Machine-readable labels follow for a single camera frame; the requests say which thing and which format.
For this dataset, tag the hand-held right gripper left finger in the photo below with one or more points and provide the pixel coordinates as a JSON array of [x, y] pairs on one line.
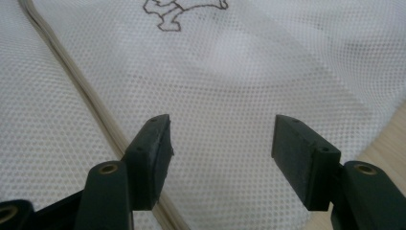
[[146, 166]]

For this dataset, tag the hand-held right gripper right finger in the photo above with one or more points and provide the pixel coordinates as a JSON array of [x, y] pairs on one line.
[[306, 166]]

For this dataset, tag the white mesh laundry bag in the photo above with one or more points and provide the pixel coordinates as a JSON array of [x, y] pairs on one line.
[[223, 80]]

